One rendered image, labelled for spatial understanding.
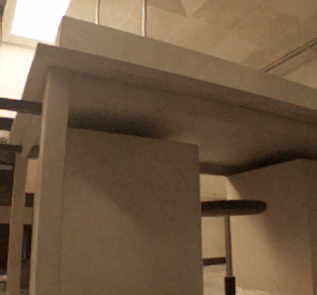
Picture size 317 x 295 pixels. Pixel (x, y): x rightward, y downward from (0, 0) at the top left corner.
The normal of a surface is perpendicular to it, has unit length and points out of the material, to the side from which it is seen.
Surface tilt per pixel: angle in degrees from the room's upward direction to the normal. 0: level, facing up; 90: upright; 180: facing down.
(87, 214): 90
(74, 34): 90
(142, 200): 90
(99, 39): 90
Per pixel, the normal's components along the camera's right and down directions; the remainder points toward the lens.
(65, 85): 0.46, -0.24
